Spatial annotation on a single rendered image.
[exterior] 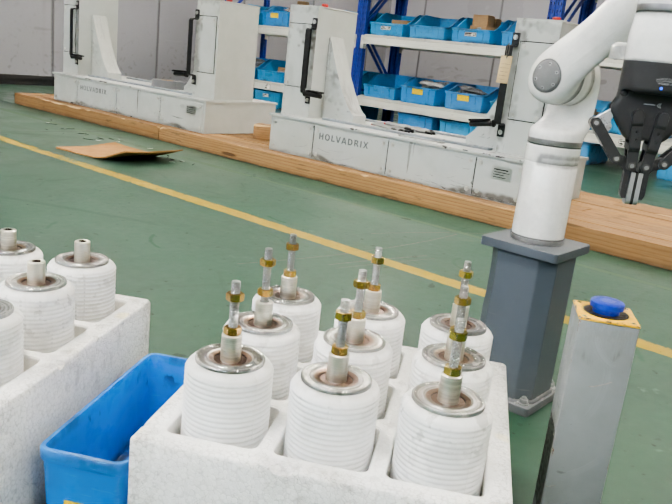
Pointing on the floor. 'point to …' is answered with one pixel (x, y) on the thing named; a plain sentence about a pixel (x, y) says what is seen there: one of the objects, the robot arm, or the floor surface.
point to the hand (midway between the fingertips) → (632, 187)
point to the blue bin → (107, 434)
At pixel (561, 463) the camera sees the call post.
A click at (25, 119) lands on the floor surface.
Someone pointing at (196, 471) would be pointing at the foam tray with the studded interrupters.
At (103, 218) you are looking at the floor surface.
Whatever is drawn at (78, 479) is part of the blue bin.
